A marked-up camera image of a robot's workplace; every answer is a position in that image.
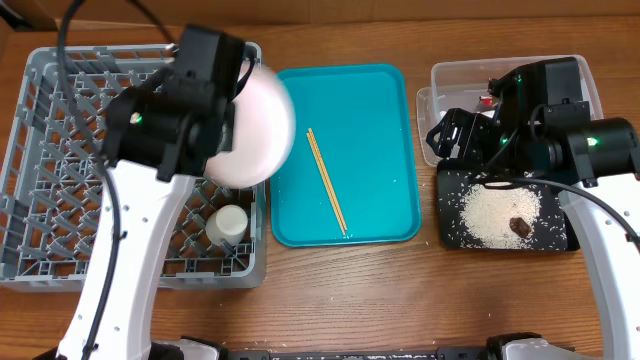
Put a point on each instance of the brown food scrap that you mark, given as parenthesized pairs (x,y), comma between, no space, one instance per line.
(520,227)

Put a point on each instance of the white cup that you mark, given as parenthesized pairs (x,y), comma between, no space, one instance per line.
(228,224)

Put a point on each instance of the black waste tray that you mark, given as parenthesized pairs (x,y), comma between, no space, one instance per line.
(552,231)

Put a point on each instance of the red snack wrapper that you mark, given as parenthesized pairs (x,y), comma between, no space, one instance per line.
(488,100)

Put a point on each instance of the pile of white rice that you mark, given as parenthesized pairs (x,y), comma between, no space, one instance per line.
(485,216)

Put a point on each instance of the grey dishwasher rack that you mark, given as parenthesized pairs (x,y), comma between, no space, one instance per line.
(51,193)

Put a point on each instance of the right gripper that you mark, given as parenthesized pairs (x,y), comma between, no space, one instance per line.
(460,132)

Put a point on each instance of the clear plastic bin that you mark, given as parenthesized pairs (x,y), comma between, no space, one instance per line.
(459,84)

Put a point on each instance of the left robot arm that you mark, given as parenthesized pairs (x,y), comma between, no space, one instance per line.
(159,136)

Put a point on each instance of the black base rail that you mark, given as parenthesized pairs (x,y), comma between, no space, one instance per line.
(350,356)

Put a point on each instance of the teal serving tray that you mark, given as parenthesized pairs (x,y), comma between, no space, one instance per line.
(351,175)

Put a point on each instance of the large white plate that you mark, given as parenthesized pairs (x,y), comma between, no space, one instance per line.
(263,133)

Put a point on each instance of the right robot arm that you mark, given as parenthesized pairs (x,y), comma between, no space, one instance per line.
(533,164)

